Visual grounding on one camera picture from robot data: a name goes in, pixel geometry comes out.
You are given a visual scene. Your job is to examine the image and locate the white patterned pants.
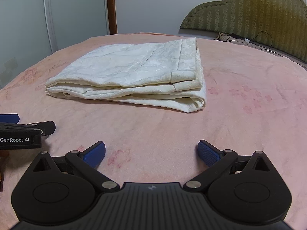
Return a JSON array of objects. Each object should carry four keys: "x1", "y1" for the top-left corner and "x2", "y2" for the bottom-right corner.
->
[{"x1": 45, "y1": 38, "x2": 207, "y2": 113}]

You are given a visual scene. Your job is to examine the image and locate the pink bed blanket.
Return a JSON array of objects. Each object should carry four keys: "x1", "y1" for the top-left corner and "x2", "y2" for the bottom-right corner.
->
[{"x1": 1, "y1": 33, "x2": 306, "y2": 229}]

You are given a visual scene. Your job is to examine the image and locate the white wardrobe with flowers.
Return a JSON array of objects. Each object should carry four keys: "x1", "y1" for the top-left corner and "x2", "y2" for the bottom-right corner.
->
[{"x1": 1, "y1": 0, "x2": 109, "y2": 88}]

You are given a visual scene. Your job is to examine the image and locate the brown wooden wardrobe trim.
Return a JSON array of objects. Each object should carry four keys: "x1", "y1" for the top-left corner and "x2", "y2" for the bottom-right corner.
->
[{"x1": 107, "y1": 0, "x2": 118, "y2": 35}]

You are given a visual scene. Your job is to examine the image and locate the olive green padded headboard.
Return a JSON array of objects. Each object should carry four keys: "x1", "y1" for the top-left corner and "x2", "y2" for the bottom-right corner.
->
[{"x1": 181, "y1": 0, "x2": 306, "y2": 61}]

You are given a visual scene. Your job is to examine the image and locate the black charging cable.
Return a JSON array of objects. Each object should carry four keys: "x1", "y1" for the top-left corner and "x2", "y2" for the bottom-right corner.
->
[{"x1": 230, "y1": 31, "x2": 274, "y2": 52}]

